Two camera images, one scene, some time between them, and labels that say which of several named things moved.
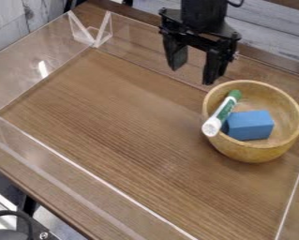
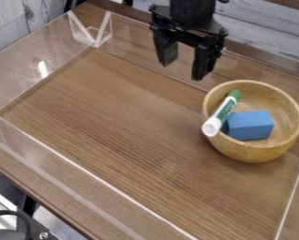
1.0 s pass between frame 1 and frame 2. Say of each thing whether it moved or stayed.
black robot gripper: moved
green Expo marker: stayed
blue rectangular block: stayed
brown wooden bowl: stayed
